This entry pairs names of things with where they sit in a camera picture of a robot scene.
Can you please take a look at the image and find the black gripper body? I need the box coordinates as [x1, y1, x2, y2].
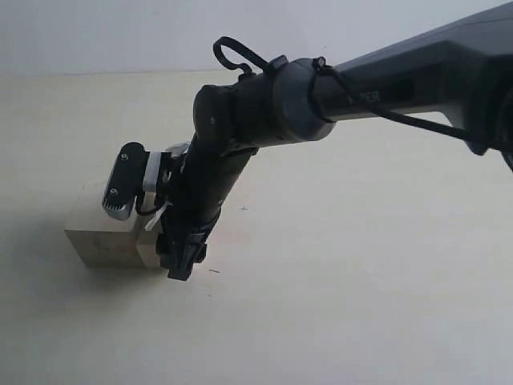
[160, 136, 258, 235]

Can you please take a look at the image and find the largest wooden cube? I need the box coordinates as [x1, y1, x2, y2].
[64, 180, 161, 270]

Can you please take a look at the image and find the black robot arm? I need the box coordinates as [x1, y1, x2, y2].
[156, 3, 512, 281]

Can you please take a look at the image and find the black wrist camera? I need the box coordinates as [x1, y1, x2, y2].
[102, 142, 149, 221]

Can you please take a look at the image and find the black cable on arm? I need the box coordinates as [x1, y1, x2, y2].
[212, 36, 492, 157]

